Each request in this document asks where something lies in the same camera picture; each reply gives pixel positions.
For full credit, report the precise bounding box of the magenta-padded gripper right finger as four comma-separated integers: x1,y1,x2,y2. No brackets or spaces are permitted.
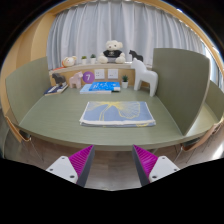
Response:
131,144,181,187

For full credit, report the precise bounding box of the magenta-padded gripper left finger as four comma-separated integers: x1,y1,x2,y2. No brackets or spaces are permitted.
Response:
45,144,96,188

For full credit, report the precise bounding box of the blue towel with yellow leaf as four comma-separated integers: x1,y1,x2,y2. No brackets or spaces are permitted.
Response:
79,100,157,128

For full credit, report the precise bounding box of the wooden chair with metal legs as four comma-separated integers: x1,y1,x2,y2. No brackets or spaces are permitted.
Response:
173,121,224,163
3,114,44,164

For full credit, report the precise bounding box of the bright blue book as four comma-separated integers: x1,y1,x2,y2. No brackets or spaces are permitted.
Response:
88,81,121,93

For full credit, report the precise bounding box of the pink horse figurine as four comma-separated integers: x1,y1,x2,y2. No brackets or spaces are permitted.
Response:
68,71,84,90

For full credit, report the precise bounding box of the green desk divider panel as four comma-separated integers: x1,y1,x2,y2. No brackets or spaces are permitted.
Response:
203,79,224,122
151,47,212,137
4,55,51,125

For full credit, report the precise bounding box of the round purple number sign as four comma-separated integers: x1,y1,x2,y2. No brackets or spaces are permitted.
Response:
82,70,96,84

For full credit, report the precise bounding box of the dark grey horse figurine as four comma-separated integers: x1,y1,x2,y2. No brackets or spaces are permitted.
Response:
51,72,67,88

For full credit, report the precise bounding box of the large white horse figurine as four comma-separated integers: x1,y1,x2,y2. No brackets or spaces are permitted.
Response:
130,57,159,98

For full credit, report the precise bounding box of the wooden desk shelf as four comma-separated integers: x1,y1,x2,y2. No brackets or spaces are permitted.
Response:
48,62,154,89

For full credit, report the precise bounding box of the small orange and white plush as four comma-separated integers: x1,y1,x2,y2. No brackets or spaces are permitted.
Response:
61,55,78,69

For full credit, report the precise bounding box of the black horse figurine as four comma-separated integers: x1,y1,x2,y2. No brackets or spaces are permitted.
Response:
128,49,145,63

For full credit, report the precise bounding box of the cream teddy bear, black shirt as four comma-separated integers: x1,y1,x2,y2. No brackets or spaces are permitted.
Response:
96,39,127,65

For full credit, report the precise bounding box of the white-grey curtain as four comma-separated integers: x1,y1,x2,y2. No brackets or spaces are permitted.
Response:
46,0,206,71

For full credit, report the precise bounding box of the white wall socket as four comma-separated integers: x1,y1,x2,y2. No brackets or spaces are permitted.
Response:
107,68,120,80
94,68,106,80

